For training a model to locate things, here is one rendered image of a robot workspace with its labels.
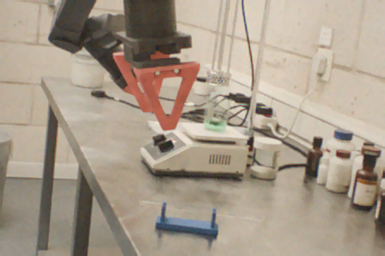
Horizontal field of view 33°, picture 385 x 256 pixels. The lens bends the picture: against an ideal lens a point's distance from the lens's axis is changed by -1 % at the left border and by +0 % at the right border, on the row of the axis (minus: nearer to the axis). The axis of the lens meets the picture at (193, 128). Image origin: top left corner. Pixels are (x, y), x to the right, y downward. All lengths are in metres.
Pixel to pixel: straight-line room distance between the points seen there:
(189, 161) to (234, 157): 0.10
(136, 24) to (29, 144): 3.09
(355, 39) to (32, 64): 2.29
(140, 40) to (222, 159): 0.71
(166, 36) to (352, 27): 1.10
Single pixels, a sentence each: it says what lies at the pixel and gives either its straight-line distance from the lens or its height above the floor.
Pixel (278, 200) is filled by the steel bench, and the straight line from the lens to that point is 1.28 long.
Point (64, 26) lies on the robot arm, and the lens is 1.28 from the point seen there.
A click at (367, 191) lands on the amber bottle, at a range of 1.31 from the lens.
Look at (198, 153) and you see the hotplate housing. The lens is 1.34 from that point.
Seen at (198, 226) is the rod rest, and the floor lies 0.76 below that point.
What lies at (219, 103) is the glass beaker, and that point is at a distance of 1.37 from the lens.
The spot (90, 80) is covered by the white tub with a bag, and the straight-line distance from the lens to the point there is 2.34.
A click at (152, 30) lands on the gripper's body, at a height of 1.07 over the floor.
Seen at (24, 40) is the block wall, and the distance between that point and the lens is 3.68.
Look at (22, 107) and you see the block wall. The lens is 3.73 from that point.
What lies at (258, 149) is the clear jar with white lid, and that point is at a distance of 1.40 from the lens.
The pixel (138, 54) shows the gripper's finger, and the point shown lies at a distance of 0.69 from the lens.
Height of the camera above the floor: 1.11
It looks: 11 degrees down
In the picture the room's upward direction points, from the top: 7 degrees clockwise
